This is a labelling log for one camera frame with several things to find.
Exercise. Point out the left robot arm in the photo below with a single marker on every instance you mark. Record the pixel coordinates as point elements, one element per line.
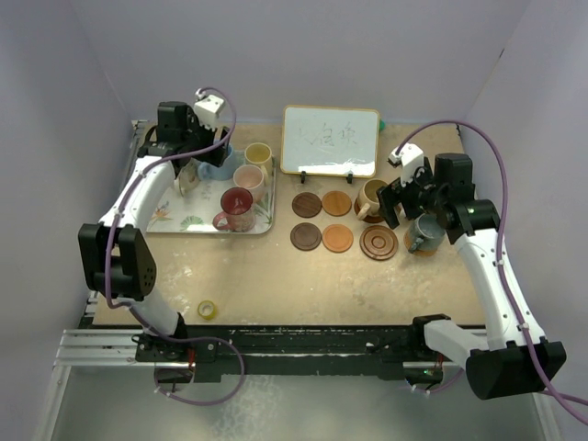
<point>117,261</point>

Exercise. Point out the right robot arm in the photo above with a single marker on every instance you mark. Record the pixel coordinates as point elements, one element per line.
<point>514,357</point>

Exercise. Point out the yellow-framed whiteboard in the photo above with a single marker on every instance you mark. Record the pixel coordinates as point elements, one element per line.
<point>330,141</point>

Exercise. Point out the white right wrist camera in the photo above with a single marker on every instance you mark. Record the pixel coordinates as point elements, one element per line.
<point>410,158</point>

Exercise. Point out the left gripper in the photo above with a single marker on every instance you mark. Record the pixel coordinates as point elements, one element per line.
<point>215,155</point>

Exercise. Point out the grey stoneware cup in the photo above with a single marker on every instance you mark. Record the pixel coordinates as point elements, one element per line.
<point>426,233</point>

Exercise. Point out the aluminium frame rail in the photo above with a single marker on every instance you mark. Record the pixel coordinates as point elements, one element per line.
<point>114,347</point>

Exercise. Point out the green interior mug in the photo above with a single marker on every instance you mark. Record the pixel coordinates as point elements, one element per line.
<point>187,178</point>

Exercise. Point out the light blue mug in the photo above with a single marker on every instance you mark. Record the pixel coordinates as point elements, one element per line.
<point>223,172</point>

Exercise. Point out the red floral mug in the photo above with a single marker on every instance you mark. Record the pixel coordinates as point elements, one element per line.
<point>237,211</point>

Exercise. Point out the ringed brown wood coaster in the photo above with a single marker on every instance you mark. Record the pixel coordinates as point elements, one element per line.
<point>379,243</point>

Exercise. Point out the dark walnut coaster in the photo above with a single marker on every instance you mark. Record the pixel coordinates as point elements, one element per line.
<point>306,205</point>
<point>305,236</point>

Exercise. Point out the light wood coaster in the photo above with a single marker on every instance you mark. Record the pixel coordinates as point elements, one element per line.
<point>337,238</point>
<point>336,203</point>

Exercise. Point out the floral serving tray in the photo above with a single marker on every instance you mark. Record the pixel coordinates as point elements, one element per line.
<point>194,213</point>

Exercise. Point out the pale yellow mug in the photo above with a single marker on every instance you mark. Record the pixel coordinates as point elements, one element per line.
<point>259,154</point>

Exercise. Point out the tan stoneware mug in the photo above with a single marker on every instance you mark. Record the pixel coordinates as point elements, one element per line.
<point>367,198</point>

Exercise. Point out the pink mug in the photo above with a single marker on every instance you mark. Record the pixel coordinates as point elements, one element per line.
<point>252,178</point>

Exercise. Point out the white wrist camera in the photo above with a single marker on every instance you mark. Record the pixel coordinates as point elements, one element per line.
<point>208,108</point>
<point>410,158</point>

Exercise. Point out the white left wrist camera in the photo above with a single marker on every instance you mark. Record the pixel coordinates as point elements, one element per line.
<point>208,108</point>

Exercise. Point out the yellow tape roll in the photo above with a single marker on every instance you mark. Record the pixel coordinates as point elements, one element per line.
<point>207,310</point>

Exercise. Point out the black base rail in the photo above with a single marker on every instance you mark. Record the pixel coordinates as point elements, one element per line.
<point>388,352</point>

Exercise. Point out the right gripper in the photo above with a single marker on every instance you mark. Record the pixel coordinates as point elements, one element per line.
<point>387,197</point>

